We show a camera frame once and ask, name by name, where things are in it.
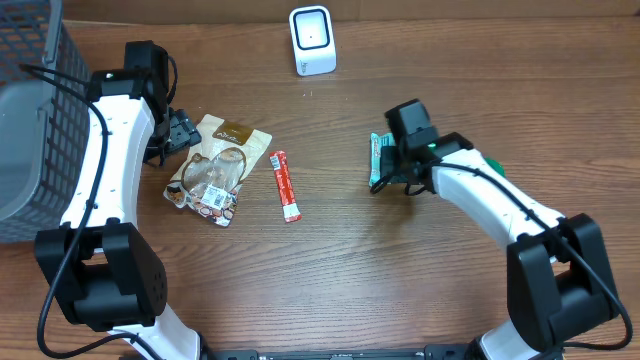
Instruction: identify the teal orange cracker packet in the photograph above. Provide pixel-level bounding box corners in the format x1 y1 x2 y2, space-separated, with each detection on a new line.
369 133 396 187

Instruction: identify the beige brown snack pouch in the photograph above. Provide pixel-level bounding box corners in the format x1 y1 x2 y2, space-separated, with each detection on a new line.
163 114 272 227

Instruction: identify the green lid jar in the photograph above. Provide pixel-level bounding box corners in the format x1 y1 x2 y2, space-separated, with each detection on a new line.
485 157 506 177

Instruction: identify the red white stick packet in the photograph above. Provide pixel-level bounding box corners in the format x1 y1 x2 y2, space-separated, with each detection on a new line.
269 151 301 223

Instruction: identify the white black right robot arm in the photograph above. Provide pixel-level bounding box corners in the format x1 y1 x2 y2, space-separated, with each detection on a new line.
370 99 633 359

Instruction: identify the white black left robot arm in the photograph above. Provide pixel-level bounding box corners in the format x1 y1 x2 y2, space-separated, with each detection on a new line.
34 41 211 359

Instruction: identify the white barcode scanner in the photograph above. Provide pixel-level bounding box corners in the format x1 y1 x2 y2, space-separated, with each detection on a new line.
289 5 337 77

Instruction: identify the grey plastic mesh basket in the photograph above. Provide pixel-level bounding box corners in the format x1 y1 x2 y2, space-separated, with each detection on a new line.
1 0 90 243

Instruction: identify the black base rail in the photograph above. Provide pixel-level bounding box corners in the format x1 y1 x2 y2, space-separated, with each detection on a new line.
202 340 564 360

